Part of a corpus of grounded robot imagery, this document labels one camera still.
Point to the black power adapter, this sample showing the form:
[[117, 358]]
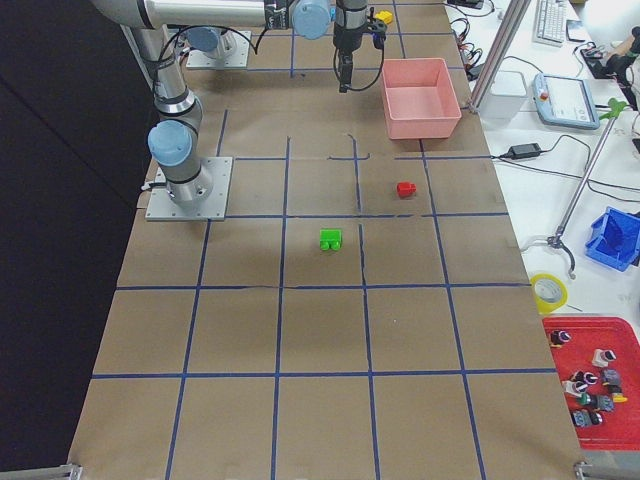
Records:
[[524, 151]]

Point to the red toy block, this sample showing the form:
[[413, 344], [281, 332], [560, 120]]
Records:
[[405, 189]]

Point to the metal reacher grabber tool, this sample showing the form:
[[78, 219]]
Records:
[[555, 241]]

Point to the red tray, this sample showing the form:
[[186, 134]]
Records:
[[597, 361]]

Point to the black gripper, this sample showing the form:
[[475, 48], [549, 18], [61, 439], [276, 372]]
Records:
[[347, 38]]

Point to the pink plastic box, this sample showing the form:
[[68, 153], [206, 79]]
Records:
[[419, 99]]

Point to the blue plastic bin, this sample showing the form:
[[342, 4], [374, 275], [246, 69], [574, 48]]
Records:
[[615, 239]]

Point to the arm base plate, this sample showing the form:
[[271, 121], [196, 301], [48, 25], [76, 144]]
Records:
[[204, 198], [212, 48]]

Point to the robot teach pendant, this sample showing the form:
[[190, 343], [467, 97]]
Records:
[[565, 102]]

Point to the white plastic container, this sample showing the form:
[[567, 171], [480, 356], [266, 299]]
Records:
[[505, 96]]

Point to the yellow toy block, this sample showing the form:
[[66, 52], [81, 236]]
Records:
[[385, 16]]

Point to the white keyboard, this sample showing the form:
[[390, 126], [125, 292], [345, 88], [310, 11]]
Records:
[[549, 22]]

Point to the green toy block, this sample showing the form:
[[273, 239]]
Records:
[[330, 239]]

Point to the aluminium frame post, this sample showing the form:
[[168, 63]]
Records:
[[513, 16]]

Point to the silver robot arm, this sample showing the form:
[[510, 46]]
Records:
[[173, 141], [308, 19]]

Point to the yellow tape roll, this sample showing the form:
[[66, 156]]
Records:
[[549, 292]]

